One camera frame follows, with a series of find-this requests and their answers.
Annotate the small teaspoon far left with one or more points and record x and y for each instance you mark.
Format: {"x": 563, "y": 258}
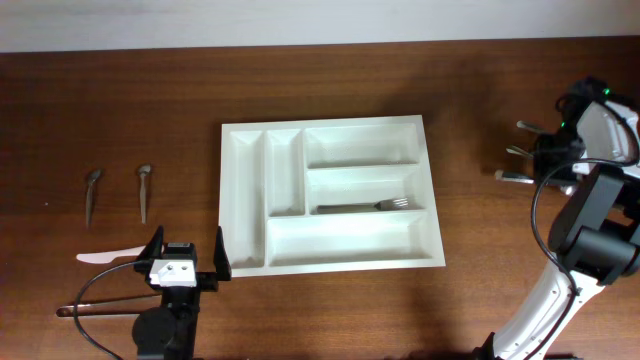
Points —
{"x": 91, "y": 181}

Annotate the metal tablespoon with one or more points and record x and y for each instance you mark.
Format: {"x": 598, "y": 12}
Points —
{"x": 505, "y": 176}
{"x": 515, "y": 150}

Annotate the metal tongs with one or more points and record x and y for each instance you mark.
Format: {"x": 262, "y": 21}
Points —
{"x": 116, "y": 307}

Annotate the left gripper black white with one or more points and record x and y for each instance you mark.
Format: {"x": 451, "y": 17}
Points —
{"x": 209, "y": 280}

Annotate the white plastic knife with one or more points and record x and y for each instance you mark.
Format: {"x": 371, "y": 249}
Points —
{"x": 109, "y": 256}

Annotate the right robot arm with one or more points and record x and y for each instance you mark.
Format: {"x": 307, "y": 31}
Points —
{"x": 584, "y": 214}

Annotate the white plastic cutlery tray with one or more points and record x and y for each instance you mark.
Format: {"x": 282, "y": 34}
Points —
{"x": 273, "y": 175}

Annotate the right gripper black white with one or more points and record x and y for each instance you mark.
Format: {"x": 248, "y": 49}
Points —
{"x": 541, "y": 170}

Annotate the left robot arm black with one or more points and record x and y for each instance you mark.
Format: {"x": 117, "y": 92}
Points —
{"x": 168, "y": 331}

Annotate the small teaspoon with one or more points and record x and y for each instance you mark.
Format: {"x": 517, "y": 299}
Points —
{"x": 143, "y": 172}
{"x": 91, "y": 181}

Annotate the metal fork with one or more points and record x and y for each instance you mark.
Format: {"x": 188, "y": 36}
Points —
{"x": 382, "y": 205}
{"x": 532, "y": 128}

